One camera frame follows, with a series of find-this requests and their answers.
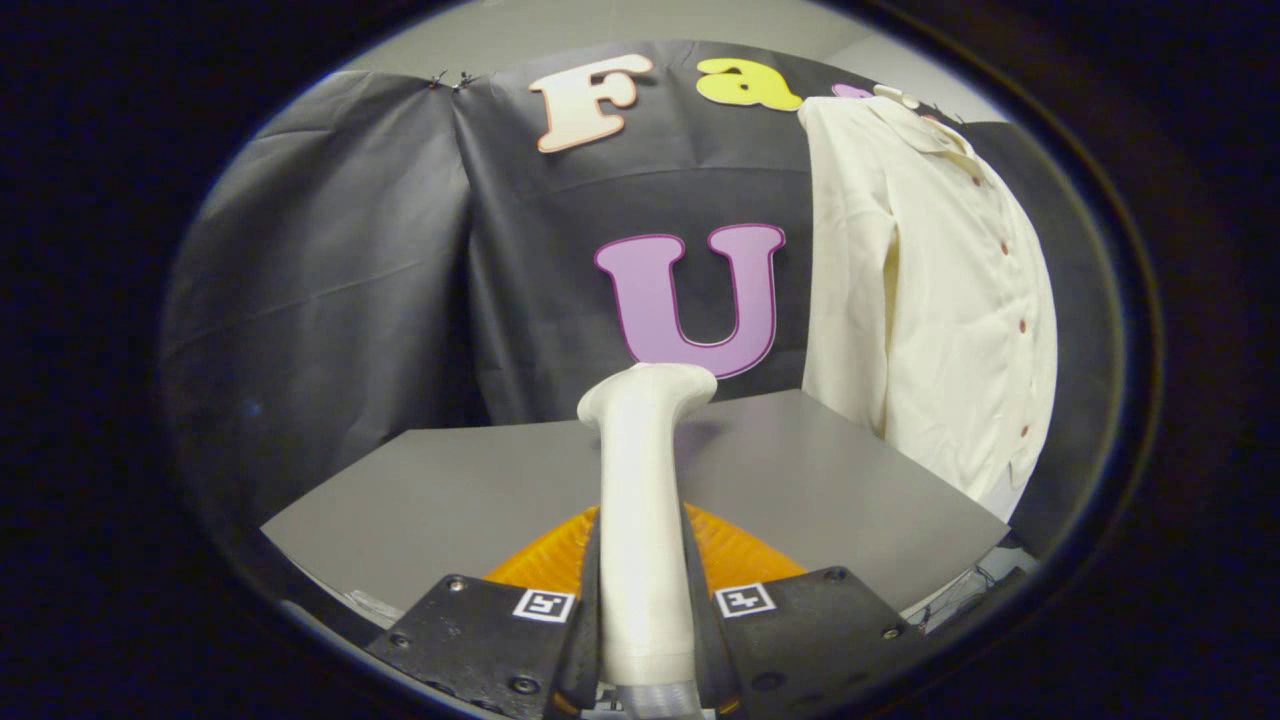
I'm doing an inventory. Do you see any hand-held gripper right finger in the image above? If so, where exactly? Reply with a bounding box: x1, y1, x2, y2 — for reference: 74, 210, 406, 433
682, 503, 926, 716

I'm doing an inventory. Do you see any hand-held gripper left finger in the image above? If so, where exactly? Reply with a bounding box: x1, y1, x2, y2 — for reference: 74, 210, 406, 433
365, 505, 606, 720

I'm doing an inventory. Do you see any cream button-up shirt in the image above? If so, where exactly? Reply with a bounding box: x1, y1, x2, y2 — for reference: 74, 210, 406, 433
798, 88, 1059, 506

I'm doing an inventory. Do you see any white hanging cloth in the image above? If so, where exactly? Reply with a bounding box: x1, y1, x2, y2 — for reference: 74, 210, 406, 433
975, 460, 1041, 523

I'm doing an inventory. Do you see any grey cabinet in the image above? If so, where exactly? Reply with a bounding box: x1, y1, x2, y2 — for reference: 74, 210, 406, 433
260, 388, 1011, 631

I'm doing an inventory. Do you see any black backdrop cloth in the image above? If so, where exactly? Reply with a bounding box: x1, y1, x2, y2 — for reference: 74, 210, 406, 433
160, 40, 1126, 561

